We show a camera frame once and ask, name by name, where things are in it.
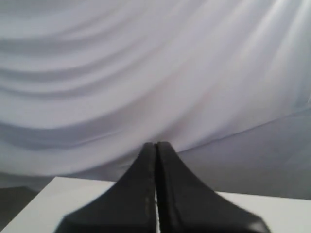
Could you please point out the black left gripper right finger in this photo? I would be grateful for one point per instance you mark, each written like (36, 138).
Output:
(187, 205)

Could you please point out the white backdrop curtain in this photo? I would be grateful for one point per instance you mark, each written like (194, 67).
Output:
(84, 83)

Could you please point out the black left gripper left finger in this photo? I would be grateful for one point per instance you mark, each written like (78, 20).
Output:
(126, 207)

